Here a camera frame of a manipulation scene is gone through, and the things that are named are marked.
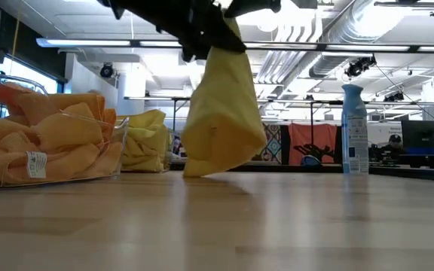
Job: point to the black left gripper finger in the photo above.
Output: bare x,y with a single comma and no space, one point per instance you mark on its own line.
254,7
226,41

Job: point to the round black hanging lamp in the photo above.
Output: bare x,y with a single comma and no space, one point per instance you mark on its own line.
106,70

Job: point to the long ceiling light bar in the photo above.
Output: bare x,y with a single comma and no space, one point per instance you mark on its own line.
89,42

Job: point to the colourful patterned quilt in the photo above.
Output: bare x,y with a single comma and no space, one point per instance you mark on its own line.
273,143

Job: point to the black spotlight cluster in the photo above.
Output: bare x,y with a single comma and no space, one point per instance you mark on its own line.
360,66
394,97

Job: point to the clear plastic basket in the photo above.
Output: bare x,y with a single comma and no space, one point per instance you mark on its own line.
172,150
123,131

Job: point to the red-orange hanging cloth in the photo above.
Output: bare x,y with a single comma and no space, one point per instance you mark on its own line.
315,133

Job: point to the black equipment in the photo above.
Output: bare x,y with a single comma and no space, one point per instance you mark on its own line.
315,150

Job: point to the light blue spray bottle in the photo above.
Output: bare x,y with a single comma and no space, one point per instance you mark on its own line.
354,143

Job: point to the large window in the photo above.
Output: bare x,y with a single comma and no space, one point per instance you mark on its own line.
21,71

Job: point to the person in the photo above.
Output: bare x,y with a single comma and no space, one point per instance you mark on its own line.
395,139

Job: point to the black monitor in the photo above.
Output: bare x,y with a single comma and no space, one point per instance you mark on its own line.
420,135

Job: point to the black desk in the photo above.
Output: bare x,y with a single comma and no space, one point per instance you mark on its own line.
428,160

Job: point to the silver ventilation duct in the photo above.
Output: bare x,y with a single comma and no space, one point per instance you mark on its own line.
337,56

